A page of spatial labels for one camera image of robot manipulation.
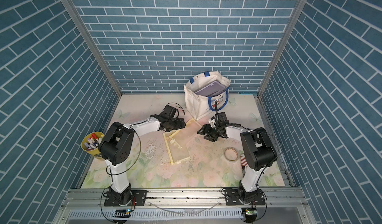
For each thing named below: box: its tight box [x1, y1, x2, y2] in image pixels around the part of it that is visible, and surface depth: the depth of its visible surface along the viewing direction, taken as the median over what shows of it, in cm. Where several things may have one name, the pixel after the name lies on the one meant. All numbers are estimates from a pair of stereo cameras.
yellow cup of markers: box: [81, 131, 105, 159], surface depth 82 cm
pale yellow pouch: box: [162, 129, 191, 165], surface depth 93 cm
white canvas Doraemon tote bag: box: [184, 71, 231, 121], surface depth 105 cm
